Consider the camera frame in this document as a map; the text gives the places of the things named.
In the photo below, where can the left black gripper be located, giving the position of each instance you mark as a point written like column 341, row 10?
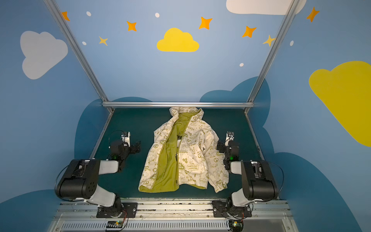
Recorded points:
column 133, row 147

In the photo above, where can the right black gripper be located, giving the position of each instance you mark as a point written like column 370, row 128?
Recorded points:
column 223, row 146

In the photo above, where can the white green printed jacket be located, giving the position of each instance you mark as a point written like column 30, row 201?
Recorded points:
column 184, row 152

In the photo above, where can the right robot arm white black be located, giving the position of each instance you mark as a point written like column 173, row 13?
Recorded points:
column 258, row 183

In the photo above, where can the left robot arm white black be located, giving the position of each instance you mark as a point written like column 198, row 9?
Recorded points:
column 80, row 180

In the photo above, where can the right small circuit board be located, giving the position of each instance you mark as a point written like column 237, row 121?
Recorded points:
column 235, row 226

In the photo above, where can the small circuit board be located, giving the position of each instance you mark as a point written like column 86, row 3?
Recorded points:
column 114, row 226
column 235, row 226

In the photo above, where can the left small circuit board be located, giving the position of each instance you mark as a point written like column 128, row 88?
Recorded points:
column 114, row 226

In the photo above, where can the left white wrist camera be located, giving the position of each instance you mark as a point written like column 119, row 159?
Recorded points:
column 125, row 136

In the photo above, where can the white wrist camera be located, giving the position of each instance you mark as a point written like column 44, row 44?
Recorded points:
column 125, row 136
column 229, row 137

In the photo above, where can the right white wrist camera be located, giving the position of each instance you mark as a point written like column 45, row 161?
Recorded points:
column 229, row 137

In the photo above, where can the aluminium back frame bar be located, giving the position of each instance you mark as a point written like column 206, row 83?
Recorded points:
column 128, row 104

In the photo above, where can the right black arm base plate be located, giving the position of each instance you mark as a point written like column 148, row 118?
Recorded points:
column 228, row 210

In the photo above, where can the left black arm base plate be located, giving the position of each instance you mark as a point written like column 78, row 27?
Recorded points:
column 126, row 210

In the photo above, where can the aluminium front rail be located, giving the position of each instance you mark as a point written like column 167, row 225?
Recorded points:
column 173, row 215

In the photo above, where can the aluminium left frame post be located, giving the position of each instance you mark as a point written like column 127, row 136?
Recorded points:
column 68, row 34

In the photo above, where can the aluminium frame post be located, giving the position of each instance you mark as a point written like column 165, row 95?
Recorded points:
column 284, row 27
column 68, row 34

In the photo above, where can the aluminium right frame post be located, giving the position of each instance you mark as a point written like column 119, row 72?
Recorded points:
column 284, row 27

